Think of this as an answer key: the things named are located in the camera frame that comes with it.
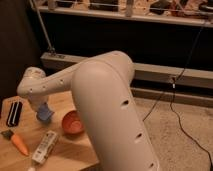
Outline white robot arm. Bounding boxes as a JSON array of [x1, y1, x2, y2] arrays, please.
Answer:
[[17, 51, 160, 171]]

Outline cluttered wooden shelf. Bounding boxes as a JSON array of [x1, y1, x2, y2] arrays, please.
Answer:
[[30, 0, 213, 29]]

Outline orange toy carrot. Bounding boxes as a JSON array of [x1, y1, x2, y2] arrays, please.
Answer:
[[1, 130, 29, 156]]

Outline metal pole stand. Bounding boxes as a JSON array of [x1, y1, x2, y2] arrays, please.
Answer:
[[29, 0, 56, 56]]

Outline black and white brush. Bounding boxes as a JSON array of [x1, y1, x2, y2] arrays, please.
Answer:
[[6, 101, 23, 127]]

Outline orange ceramic cup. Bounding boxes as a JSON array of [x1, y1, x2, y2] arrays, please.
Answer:
[[62, 110, 84, 134]]

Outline black power cable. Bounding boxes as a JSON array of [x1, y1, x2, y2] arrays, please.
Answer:
[[142, 20, 213, 168]]

